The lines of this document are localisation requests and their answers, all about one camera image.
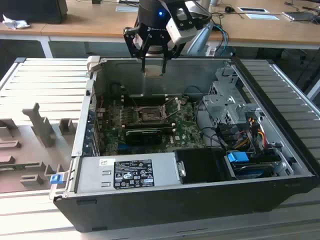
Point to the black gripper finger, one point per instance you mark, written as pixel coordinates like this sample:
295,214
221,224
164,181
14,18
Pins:
130,42
175,52

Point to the silver CPU chip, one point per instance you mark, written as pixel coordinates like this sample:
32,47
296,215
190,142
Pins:
153,70

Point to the CPU socket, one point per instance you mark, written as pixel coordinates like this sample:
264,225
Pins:
148,113

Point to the pale blue teach pendant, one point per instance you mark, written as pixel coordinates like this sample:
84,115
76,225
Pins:
200,40

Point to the long wooden desk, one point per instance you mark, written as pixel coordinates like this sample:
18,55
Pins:
100,22

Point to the small black desk device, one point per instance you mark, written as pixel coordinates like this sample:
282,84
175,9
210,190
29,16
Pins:
228,9

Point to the green motherboard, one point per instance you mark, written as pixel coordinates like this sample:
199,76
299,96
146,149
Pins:
185,125

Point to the silver drive cage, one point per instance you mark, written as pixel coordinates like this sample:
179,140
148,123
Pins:
225,107

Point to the black graphics card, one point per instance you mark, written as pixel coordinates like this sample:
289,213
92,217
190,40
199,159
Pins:
143,137

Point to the black box on desk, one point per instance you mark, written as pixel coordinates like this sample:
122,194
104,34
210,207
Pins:
32,10

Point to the crumpled white paper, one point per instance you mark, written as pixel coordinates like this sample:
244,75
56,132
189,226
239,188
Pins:
15,23

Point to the blue disk carrier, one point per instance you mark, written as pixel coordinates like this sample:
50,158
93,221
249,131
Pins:
237,157

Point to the grey laptop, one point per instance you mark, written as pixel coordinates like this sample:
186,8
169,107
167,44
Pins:
298,16

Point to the grey power supply unit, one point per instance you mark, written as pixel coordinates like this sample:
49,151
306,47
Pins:
90,175

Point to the black hard disk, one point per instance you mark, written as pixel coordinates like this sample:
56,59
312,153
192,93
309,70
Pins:
252,170

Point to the brown parts rack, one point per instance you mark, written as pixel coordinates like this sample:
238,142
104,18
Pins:
37,150

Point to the blue case latch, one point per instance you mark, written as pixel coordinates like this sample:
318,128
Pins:
56,179

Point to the black open PC case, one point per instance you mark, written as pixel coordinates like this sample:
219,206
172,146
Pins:
175,210

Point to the green RAM stick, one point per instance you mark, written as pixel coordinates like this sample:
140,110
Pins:
10,168

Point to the white wrist camera on bracket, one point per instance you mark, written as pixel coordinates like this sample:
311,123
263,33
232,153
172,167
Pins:
181,32

